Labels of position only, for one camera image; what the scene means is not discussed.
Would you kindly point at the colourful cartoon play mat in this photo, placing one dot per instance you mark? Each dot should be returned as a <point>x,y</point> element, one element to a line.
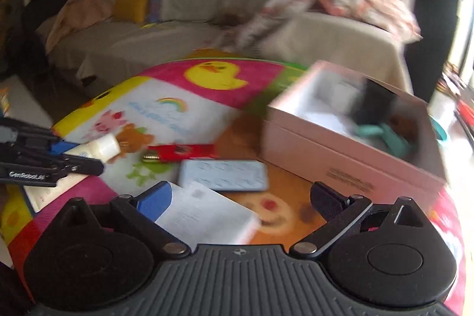
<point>207,108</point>

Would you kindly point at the dark cloth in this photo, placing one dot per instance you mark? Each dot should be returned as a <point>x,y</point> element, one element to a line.
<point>33,27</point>

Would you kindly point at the red pocket tool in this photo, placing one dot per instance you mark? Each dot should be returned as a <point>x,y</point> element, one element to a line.
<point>181,152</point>

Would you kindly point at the peach blanket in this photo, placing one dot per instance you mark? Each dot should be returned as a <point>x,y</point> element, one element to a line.
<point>81,16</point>

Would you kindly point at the pink cardboard box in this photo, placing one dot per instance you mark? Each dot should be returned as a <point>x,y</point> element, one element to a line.
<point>333,160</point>

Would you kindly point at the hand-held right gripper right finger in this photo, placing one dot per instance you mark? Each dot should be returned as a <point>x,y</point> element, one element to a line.
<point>326,201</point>

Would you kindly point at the white lotion tube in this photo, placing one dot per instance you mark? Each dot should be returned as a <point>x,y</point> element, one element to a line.
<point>100,147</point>

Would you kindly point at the teal bowl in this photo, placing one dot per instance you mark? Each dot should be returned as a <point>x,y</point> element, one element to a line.
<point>440,132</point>

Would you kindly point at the mint green plastic gadget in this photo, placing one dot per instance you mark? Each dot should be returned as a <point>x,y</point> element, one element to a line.
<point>385,140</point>

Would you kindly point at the beige sofa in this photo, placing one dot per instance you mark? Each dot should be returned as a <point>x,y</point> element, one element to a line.
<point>129,45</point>

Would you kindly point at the floral blanket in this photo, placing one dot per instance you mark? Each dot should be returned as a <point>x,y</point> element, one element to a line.
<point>351,1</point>

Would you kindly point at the yellow cushion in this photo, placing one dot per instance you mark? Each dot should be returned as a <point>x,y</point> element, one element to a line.
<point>131,5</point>

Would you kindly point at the white battery charger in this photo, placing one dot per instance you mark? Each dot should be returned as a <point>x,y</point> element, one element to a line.
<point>222,175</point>

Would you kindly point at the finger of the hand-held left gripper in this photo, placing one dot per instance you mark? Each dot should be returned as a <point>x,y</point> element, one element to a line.
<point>74,165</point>
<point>61,147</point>

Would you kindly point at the black pouch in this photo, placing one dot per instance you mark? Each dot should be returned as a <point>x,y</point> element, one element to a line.
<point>374,101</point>

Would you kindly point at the white flat package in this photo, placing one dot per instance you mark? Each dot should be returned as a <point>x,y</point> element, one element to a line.
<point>48,195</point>

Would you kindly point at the white product box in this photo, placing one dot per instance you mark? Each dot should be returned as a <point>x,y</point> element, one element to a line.
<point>207,216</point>

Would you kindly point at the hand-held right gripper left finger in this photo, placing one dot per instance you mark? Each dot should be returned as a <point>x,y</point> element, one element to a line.
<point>155,199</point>

